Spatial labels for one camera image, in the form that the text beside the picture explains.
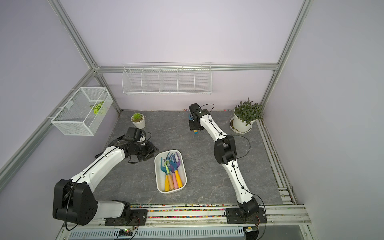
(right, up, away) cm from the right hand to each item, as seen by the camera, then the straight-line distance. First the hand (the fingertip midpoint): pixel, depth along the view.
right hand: (195, 125), depth 105 cm
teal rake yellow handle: (-16, -31, -22) cm, 41 cm away
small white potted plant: (-41, +4, 0) cm, 41 cm away
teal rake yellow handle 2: (0, -5, +1) cm, 5 cm away
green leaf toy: (-54, +10, -24) cm, 60 cm away
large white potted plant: (+32, +8, -13) cm, 35 cm away
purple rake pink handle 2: (-9, -21, -16) cm, 28 cm away
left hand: (-21, -15, -22) cm, 34 cm away
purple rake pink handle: (-11, -29, -21) cm, 38 cm away
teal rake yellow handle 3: (-14, -24, -10) cm, 29 cm away
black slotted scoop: (-32, -7, -46) cm, 56 cm away
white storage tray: (-20, -29, -19) cm, 40 cm away
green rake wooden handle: (-13, -32, -23) cm, 42 cm away
